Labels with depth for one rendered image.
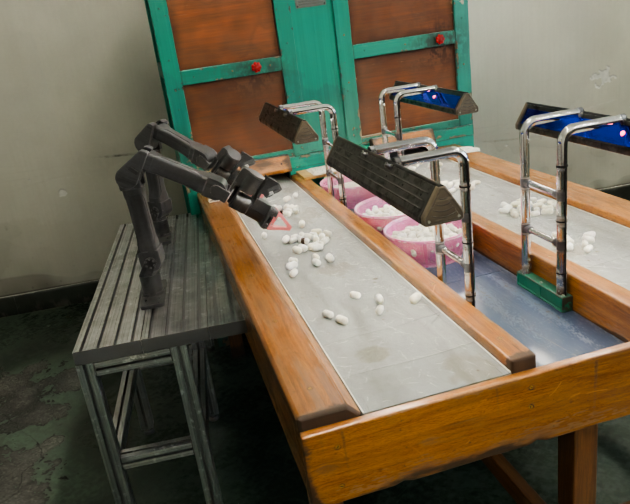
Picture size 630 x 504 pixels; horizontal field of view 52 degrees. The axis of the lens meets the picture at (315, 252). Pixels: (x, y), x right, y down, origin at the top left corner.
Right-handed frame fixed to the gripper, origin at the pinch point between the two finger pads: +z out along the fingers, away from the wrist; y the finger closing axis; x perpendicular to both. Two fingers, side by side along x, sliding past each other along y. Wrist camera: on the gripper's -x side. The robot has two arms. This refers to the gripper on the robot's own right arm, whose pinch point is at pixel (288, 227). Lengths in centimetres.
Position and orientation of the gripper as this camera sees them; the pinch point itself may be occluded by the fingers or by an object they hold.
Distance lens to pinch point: 198.5
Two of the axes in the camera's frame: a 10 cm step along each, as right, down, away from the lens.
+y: -2.5, -3.2, 9.1
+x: -5.1, 8.4, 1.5
